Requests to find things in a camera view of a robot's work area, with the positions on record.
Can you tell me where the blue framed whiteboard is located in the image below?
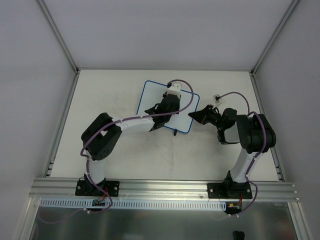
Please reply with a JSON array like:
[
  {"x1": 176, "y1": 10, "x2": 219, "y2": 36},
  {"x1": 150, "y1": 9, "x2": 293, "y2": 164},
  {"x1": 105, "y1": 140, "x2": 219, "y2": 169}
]
[{"x1": 136, "y1": 80, "x2": 200, "y2": 134}]

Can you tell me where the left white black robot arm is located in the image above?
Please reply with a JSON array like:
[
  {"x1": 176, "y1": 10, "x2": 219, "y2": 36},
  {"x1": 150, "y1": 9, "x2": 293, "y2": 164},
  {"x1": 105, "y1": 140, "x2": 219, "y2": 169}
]
[{"x1": 75, "y1": 91, "x2": 195, "y2": 197}]

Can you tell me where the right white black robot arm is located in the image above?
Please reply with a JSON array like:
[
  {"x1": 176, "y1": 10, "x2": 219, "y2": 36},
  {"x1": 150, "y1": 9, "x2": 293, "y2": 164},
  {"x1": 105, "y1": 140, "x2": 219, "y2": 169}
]
[{"x1": 188, "y1": 105, "x2": 277, "y2": 199}]

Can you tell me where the black object at bottom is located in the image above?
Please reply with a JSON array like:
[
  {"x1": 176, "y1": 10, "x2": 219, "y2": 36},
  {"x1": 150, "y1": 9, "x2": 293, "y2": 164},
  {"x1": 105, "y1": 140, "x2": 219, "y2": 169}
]
[{"x1": 233, "y1": 231, "x2": 245, "y2": 240}]

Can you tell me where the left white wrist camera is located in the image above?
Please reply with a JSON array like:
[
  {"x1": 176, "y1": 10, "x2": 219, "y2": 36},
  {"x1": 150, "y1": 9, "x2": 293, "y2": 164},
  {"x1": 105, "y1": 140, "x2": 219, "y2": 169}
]
[{"x1": 165, "y1": 82, "x2": 182, "y2": 98}]

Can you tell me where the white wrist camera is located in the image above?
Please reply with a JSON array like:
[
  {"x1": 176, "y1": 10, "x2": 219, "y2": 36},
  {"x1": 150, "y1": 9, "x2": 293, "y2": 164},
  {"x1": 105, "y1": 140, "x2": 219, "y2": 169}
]
[
  {"x1": 213, "y1": 94, "x2": 222, "y2": 106},
  {"x1": 165, "y1": 82, "x2": 182, "y2": 98}
]

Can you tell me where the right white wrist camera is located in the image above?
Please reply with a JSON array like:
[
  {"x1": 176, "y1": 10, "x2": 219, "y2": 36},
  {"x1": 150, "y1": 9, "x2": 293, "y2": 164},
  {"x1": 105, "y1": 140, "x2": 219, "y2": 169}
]
[{"x1": 213, "y1": 94, "x2": 222, "y2": 106}]

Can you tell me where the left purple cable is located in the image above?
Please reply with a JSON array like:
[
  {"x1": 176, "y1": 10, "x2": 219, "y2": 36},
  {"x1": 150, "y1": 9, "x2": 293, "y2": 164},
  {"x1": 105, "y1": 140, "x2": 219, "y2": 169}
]
[{"x1": 37, "y1": 79, "x2": 195, "y2": 224}]

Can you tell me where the purple cable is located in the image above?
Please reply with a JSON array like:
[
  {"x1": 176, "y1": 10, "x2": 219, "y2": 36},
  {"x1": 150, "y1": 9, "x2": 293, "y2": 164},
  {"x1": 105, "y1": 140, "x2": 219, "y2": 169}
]
[
  {"x1": 217, "y1": 91, "x2": 267, "y2": 218},
  {"x1": 37, "y1": 79, "x2": 195, "y2": 224}
]

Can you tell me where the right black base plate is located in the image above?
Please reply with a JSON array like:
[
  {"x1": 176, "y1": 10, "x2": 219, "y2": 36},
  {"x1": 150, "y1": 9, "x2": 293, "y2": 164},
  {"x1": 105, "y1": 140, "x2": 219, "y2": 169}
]
[{"x1": 207, "y1": 182, "x2": 253, "y2": 200}]

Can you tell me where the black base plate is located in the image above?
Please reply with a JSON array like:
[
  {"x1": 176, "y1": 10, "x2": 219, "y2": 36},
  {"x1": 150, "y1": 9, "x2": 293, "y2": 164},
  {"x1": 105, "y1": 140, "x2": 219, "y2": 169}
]
[
  {"x1": 74, "y1": 178, "x2": 120, "y2": 197},
  {"x1": 207, "y1": 182, "x2": 253, "y2": 200}
]

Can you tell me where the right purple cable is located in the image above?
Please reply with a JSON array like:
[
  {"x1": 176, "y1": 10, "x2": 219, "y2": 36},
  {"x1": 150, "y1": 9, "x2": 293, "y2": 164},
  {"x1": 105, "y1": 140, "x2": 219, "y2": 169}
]
[{"x1": 217, "y1": 91, "x2": 267, "y2": 218}]

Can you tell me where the white slotted cable duct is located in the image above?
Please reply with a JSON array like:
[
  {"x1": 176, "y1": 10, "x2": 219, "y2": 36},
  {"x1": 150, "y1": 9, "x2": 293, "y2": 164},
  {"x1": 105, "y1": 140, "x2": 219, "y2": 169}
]
[{"x1": 39, "y1": 197, "x2": 227, "y2": 212}]

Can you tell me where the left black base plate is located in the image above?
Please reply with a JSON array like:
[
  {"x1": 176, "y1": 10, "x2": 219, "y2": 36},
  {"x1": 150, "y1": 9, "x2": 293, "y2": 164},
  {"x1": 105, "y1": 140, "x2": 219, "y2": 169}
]
[{"x1": 74, "y1": 178, "x2": 120, "y2": 197}]

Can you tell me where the left aluminium frame post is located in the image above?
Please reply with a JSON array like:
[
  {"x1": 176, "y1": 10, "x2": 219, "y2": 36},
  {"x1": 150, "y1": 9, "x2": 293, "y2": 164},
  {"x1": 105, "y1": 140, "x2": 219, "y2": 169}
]
[{"x1": 36, "y1": 0, "x2": 80, "y2": 75}]

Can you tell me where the aluminium frame post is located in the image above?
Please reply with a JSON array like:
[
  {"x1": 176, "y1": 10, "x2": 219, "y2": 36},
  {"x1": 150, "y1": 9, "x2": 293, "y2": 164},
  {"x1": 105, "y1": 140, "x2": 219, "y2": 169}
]
[
  {"x1": 36, "y1": 0, "x2": 80, "y2": 75},
  {"x1": 250, "y1": 0, "x2": 300, "y2": 76}
]

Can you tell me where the right aluminium frame post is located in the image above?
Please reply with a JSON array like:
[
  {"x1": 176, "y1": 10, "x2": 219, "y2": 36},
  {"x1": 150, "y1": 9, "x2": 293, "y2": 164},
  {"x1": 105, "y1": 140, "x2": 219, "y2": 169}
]
[{"x1": 250, "y1": 0, "x2": 300, "y2": 76}]

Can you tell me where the aluminium mounting rail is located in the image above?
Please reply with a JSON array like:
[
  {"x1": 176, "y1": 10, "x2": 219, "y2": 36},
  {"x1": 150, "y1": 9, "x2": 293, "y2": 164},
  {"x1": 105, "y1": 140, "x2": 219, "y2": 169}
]
[{"x1": 28, "y1": 177, "x2": 301, "y2": 202}]

